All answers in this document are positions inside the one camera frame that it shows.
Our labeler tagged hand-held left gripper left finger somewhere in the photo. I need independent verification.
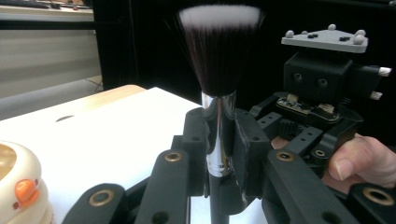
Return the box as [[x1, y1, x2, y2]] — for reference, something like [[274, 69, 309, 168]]
[[172, 106, 210, 198]]

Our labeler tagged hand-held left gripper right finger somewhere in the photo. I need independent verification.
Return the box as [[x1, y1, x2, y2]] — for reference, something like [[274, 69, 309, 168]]
[[219, 107, 273, 217]]

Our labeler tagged black powder brush silver ferrule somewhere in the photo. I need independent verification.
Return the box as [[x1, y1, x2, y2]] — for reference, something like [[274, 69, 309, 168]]
[[176, 4, 266, 224]]

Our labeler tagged cream ringed duck brush holder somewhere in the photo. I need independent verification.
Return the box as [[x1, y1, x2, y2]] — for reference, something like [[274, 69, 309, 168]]
[[0, 140, 54, 224]]

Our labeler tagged black curtain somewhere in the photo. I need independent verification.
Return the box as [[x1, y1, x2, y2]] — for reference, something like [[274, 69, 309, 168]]
[[92, 0, 396, 147]]

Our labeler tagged beige counter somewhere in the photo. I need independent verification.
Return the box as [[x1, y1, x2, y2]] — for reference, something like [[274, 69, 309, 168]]
[[0, 4, 95, 31]]

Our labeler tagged black keyboard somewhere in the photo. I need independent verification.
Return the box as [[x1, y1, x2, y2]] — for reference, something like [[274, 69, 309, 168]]
[[0, 0, 43, 9]]

